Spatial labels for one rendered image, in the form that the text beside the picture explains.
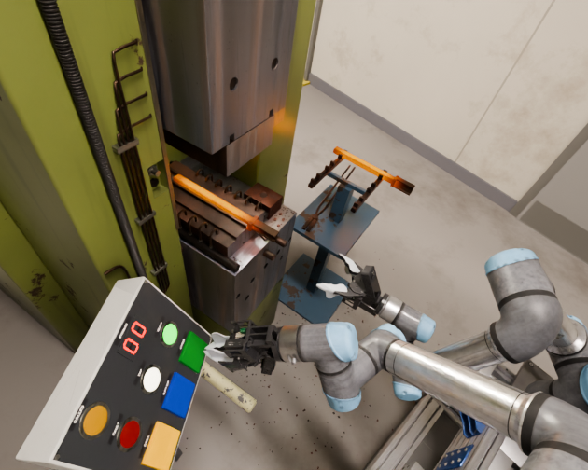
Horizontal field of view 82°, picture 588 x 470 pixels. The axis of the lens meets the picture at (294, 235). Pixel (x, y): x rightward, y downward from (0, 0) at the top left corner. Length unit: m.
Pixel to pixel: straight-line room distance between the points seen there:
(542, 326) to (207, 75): 0.83
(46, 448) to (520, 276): 0.95
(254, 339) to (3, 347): 1.72
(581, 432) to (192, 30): 0.83
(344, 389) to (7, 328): 1.94
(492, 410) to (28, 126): 0.86
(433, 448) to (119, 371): 1.44
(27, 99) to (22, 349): 1.72
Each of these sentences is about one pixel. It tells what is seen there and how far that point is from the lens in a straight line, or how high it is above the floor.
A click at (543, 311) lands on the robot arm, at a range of 0.89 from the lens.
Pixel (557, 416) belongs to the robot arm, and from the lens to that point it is 0.64.
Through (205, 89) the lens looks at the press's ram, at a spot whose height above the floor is 1.51.
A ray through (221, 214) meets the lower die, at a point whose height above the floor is 0.99.
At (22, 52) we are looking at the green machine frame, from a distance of 0.68.
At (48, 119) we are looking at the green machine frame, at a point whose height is 1.49.
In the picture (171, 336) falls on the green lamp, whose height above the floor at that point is 1.09.
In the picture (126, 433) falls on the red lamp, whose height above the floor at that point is 1.10.
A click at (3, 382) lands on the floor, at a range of 2.22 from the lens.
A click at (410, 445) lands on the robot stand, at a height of 0.21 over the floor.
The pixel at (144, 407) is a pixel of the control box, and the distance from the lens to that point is 0.81.
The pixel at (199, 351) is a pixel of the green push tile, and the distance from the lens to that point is 0.92.
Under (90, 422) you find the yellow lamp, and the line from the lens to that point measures 0.73.
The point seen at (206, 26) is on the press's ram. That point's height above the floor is 1.63.
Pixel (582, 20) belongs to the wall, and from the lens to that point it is 3.13.
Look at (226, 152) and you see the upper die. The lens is 0.85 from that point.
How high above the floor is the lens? 1.85
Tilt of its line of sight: 48 degrees down
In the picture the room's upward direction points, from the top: 12 degrees clockwise
